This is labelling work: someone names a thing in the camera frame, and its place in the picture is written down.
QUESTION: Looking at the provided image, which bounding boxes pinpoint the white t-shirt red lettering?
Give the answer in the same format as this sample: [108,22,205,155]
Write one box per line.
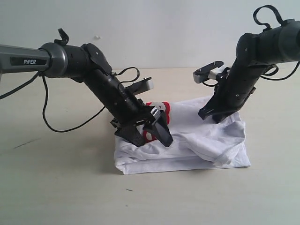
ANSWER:
[114,97,251,175]

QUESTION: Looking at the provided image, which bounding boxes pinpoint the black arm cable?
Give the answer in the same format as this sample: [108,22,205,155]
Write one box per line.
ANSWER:
[253,5,300,82]
[0,28,141,133]

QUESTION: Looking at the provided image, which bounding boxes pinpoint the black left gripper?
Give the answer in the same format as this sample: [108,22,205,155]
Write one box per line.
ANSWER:
[89,70,173,147]

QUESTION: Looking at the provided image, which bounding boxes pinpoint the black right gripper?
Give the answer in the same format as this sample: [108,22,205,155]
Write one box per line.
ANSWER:
[198,60,258,123]

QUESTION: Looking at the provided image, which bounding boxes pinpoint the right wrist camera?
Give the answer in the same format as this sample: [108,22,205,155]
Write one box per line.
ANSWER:
[193,60,230,83]

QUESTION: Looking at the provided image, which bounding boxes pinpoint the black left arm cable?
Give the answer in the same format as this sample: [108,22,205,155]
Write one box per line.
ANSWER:
[0,28,141,133]

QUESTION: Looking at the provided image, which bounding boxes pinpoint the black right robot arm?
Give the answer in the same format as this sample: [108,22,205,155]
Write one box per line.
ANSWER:
[193,19,300,123]

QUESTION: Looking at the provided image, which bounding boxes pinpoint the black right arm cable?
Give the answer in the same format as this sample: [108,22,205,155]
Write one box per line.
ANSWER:
[253,5,300,82]

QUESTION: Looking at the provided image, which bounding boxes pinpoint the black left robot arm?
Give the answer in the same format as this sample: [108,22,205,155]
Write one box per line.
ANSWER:
[0,40,173,147]

